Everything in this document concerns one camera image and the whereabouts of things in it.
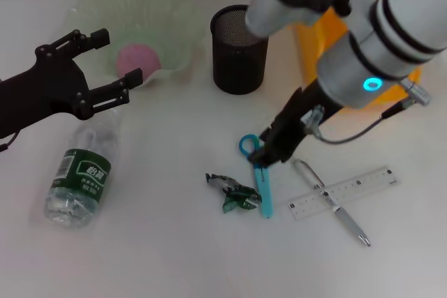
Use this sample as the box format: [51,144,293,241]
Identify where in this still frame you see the left gripper cable with plug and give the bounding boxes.
[0,132,18,153]

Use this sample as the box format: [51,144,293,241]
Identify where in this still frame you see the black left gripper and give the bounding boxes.
[0,28,144,140]

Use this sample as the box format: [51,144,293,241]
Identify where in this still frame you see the silver ballpoint pen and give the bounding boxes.
[291,158,372,247]

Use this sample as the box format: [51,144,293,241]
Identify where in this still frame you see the right gripper cable with plug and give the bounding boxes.
[302,77,432,145]

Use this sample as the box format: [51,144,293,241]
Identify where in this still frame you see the yellow plastic bin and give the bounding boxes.
[293,0,423,114]

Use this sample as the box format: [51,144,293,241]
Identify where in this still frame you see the black mesh pen holder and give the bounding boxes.
[210,4,270,96]

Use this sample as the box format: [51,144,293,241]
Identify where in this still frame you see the clear plastic ruler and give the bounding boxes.
[288,165,402,221]

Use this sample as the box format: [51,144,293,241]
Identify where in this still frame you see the gripper cable with plug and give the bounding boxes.
[0,132,18,153]
[302,77,432,145]

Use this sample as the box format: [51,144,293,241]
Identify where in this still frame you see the blue scissors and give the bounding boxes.
[238,133,274,220]

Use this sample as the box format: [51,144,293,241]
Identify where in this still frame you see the green plastic wrapper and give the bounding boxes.
[205,172,263,214]

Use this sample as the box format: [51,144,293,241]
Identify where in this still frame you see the clear green-label water bottle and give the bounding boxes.
[44,107,123,230]

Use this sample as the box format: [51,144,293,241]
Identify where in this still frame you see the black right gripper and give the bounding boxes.
[249,80,336,168]

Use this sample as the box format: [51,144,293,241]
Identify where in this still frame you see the pale green fruit plate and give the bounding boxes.
[66,0,205,89]

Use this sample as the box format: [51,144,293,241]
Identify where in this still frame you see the pink peach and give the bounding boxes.
[116,43,162,79]

